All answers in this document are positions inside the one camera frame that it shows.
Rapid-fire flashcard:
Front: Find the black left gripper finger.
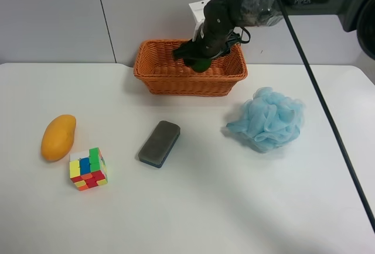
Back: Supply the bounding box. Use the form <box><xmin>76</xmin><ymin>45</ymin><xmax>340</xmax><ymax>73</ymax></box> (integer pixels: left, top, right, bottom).
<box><xmin>172</xmin><ymin>40</ymin><xmax>202</xmax><ymax>60</ymax></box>

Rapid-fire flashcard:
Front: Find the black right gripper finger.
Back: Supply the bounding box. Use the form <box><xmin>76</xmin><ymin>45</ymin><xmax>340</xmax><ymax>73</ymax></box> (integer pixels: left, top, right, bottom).
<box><xmin>212</xmin><ymin>43</ymin><xmax>231</xmax><ymax>59</ymax></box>

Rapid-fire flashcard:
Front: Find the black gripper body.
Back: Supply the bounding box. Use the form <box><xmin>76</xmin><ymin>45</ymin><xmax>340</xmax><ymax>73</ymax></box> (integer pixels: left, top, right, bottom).
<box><xmin>195</xmin><ymin>0</ymin><xmax>242</xmax><ymax>58</ymax></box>

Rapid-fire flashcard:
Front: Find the green lemon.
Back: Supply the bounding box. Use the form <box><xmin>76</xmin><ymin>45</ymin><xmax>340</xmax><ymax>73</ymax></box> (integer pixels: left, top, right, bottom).
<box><xmin>188</xmin><ymin>59</ymin><xmax>212</xmax><ymax>73</ymax></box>

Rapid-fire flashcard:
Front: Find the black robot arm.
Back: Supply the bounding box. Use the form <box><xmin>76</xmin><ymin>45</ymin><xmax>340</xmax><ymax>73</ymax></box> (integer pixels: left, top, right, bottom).
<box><xmin>173</xmin><ymin>0</ymin><xmax>374</xmax><ymax>63</ymax></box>

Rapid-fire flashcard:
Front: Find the orange woven basket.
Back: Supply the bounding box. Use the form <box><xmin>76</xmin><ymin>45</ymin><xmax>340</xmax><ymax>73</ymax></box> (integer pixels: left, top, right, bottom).
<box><xmin>134</xmin><ymin>39</ymin><xmax>248</xmax><ymax>97</ymax></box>

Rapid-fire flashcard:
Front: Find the light blue bath pouf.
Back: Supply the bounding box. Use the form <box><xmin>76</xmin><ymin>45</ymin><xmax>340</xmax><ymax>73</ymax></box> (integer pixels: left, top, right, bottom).
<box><xmin>226</xmin><ymin>87</ymin><xmax>304</xmax><ymax>153</ymax></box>

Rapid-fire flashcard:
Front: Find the grey blue board eraser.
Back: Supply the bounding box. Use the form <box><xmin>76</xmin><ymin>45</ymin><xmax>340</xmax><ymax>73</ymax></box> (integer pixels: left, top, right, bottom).
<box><xmin>138</xmin><ymin>121</ymin><xmax>180</xmax><ymax>169</ymax></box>

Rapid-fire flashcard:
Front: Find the multicolour puzzle cube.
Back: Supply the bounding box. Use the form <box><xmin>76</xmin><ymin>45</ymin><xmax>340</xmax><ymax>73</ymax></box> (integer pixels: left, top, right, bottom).
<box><xmin>69</xmin><ymin>147</ymin><xmax>108</xmax><ymax>191</ymax></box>

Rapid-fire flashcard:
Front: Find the yellow mango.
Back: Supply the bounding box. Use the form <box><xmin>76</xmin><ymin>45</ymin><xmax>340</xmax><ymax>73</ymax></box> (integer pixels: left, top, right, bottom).
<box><xmin>40</xmin><ymin>114</ymin><xmax>76</xmax><ymax>162</ymax></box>

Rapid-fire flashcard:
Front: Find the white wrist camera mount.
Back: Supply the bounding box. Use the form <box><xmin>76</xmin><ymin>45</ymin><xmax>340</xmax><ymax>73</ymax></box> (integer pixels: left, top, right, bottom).
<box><xmin>189</xmin><ymin>0</ymin><xmax>210</xmax><ymax>42</ymax></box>

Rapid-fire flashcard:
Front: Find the black cable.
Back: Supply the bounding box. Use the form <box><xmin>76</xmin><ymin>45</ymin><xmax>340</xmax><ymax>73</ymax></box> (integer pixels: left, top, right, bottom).
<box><xmin>216</xmin><ymin>0</ymin><xmax>375</xmax><ymax>222</ymax></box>

